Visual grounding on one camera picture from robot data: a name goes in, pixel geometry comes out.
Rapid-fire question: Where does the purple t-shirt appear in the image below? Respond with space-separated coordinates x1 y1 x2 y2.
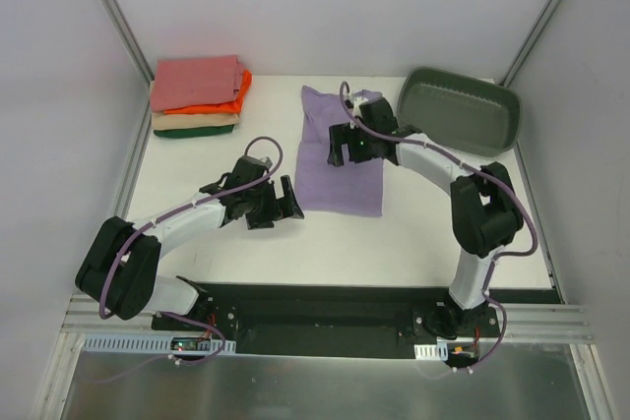
294 86 383 217

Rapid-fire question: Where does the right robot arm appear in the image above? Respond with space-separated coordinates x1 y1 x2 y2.
327 94 531 336

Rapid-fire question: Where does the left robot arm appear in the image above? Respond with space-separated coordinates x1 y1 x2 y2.
75 155 304 330

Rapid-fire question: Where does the orange folded t-shirt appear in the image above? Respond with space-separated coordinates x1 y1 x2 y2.
164 70 253 115

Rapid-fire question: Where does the green folded t-shirt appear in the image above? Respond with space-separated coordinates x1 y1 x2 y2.
153 125 235 140

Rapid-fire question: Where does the grey plastic bin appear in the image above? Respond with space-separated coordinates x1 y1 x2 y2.
396 67 522 157

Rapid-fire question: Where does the beige folded t-shirt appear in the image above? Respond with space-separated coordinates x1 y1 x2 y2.
151 112 240 131

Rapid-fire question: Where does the pink folded t-shirt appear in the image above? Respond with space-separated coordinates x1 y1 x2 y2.
150 55 245 112

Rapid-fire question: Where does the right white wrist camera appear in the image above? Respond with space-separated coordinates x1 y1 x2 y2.
344 93 369 116

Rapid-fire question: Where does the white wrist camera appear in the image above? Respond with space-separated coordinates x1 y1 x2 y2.
344 93 369 116
260 156 273 170

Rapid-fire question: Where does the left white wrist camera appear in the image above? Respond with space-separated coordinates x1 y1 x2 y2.
260 156 273 170

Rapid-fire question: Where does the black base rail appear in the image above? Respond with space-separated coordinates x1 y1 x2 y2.
88 277 565 360

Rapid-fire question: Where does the right white cable duct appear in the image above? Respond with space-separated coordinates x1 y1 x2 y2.
413 342 449 362

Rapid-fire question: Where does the white cable duct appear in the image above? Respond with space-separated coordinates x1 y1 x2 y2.
413 342 449 362
83 334 236 357

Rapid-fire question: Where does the left white cable duct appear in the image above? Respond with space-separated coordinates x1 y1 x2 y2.
83 334 236 357

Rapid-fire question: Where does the left aluminium frame post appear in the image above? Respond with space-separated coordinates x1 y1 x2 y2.
73 0 155 83

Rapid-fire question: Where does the aluminium frame post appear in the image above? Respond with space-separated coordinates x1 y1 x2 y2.
499 0 564 88
73 0 155 83

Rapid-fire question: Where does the right aluminium frame post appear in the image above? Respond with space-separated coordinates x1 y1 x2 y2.
499 0 564 88

